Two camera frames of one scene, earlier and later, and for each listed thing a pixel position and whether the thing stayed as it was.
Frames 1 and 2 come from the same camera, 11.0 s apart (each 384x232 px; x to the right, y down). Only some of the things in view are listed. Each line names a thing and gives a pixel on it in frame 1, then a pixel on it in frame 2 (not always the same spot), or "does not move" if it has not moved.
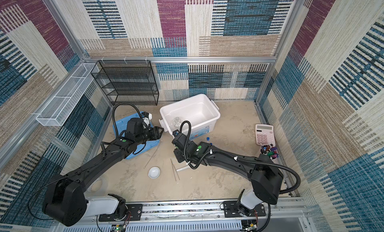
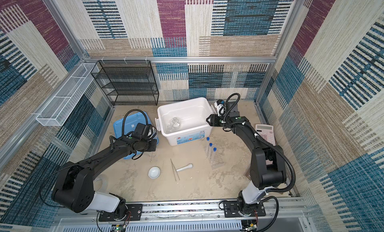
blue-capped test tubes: [187, 167] does not move
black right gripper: [177, 153] -> [213, 118]
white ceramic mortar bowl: [154, 172] does not move
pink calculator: [264, 134] does not move
